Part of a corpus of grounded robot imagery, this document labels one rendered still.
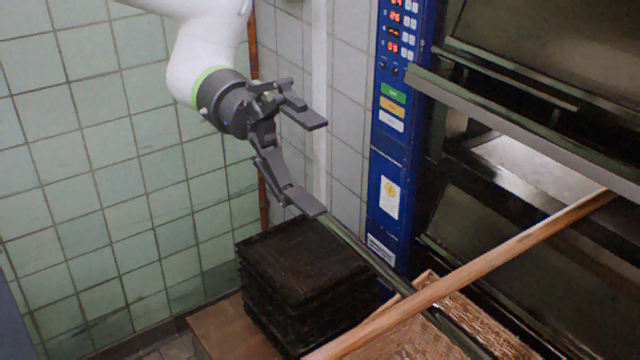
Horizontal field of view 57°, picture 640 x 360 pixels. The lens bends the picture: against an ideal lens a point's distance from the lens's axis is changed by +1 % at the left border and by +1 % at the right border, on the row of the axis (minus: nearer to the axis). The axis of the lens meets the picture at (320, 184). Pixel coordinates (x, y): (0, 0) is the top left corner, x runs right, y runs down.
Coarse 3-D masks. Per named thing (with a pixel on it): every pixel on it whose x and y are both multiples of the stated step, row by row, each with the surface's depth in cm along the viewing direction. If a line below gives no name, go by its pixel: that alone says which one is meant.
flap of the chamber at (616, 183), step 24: (408, 72) 117; (456, 72) 122; (432, 96) 113; (456, 96) 108; (504, 96) 112; (528, 96) 115; (480, 120) 104; (504, 120) 101; (576, 120) 106; (528, 144) 97; (552, 144) 94; (600, 144) 97; (624, 144) 99; (576, 168) 91; (600, 168) 88; (624, 192) 86
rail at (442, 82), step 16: (416, 64) 115; (432, 80) 112; (448, 80) 109; (464, 96) 106; (480, 96) 104; (496, 112) 101; (512, 112) 99; (528, 128) 97; (544, 128) 95; (560, 144) 93; (576, 144) 91; (592, 160) 89; (608, 160) 87; (624, 176) 85
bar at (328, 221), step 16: (336, 224) 116; (352, 240) 112; (368, 256) 109; (384, 272) 105; (400, 288) 102; (416, 288) 102; (432, 320) 97; (448, 320) 96; (448, 336) 95; (464, 336) 93; (464, 352) 92; (480, 352) 91
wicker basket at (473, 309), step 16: (432, 272) 151; (384, 304) 147; (448, 304) 148; (464, 304) 144; (416, 320) 158; (464, 320) 145; (480, 320) 141; (384, 336) 154; (400, 336) 159; (416, 336) 158; (432, 336) 154; (480, 336) 141; (496, 336) 138; (512, 336) 134; (352, 352) 148; (368, 352) 153; (384, 352) 158; (400, 352) 163; (416, 352) 159; (432, 352) 154; (448, 352) 150; (496, 352) 138; (512, 352) 135; (528, 352) 131
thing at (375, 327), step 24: (600, 192) 119; (552, 216) 113; (576, 216) 114; (528, 240) 107; (480, 264) 102; (432, 288) 97; (456, 288) 99; (384, 312) 93; (408, 312) 94; (360, 336) 89
